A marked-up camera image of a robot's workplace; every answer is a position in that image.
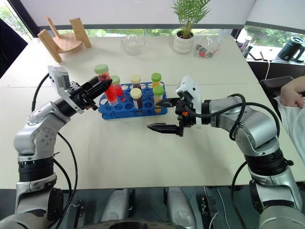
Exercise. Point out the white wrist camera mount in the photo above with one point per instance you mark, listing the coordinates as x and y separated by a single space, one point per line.
58 78
193 88

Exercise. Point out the red test tube green cap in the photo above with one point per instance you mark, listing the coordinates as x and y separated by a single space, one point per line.
117 87
110 94

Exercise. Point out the green palm plant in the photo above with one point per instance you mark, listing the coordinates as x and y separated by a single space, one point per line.
189 12

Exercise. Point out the wooden stand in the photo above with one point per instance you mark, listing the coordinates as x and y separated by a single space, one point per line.
69 44

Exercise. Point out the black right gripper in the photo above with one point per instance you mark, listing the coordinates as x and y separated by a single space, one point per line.
187 114

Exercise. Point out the bystander bare hand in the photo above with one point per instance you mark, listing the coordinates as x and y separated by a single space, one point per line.
291 94

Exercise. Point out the white ribbed plant pot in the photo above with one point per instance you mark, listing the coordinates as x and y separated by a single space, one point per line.
183 44

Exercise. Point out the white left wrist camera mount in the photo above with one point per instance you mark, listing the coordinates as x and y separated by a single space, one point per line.
58 78

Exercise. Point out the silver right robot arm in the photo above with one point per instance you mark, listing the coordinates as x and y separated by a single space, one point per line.
257 128

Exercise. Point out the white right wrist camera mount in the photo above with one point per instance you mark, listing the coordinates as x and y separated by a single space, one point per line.
193 88

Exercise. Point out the blue test tube rack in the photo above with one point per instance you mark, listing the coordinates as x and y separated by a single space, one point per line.
124 112

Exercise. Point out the clear plastic bag with parts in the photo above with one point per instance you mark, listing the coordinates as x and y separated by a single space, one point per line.
207 46

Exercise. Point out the clear glass bowl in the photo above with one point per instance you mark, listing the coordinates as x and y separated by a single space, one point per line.
133 45

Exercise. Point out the black chair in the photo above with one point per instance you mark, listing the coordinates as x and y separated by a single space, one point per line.
274 84

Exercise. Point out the dark green kettle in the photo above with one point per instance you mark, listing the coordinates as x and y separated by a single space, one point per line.
290 48

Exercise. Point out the yellow test tube green cap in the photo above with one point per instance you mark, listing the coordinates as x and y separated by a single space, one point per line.
156 80
158 100

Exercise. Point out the silver robot leg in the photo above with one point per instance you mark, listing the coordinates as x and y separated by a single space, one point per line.
181 207
118 205

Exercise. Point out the dark test tube cream cap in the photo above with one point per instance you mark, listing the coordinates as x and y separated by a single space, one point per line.
136 81
137 100

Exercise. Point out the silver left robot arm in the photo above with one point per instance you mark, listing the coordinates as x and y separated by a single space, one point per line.
35 133

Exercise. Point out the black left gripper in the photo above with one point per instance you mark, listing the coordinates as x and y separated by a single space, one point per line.
78 94

